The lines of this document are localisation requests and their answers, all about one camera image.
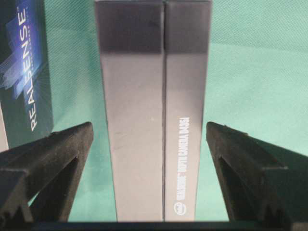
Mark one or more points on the black camera box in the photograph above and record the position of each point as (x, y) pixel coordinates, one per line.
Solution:
(154, 57)
(25, 87)

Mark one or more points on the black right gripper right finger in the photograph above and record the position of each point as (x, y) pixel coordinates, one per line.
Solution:
(259, 181)

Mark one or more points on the green table cloth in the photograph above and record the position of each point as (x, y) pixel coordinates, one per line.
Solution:
(256, 82)

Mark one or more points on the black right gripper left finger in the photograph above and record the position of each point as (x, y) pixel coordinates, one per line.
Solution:
(39, 180)

